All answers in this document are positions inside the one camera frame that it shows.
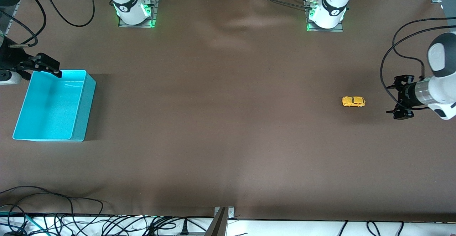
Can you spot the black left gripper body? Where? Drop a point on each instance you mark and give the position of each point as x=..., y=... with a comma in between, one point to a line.
x=406, y=94

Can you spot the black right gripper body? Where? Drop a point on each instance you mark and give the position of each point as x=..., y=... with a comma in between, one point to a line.
x=10, y=58

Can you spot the yellow beetle toy car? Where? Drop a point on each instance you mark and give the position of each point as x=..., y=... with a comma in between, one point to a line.
x=353, y=101

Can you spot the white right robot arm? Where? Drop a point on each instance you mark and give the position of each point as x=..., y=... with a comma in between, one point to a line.
x=128, y=4

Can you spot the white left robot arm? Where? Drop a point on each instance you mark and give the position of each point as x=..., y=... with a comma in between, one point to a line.
x=333, y=8

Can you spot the turquoise plastic bin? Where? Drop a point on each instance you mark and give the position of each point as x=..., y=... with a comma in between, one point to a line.
x=53, y=107

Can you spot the brown table cover sheet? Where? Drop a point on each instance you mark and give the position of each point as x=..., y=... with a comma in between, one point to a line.
x=213, y=139

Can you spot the grey power strip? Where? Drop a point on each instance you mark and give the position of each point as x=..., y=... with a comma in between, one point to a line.
x=171, y=234

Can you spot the black power plug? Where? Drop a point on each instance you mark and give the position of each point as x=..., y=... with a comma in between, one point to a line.
x=184, y=228

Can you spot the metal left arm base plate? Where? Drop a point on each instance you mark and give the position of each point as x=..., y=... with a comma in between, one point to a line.
x=338, y=29

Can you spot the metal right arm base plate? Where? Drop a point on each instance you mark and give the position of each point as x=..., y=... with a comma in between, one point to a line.
x=154, y=8

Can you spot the metal corner bracket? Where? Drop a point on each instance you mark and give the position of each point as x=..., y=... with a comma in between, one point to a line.
x=231, y=213

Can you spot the aluminium post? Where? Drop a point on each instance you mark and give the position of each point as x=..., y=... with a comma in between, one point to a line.
x=218, y=225

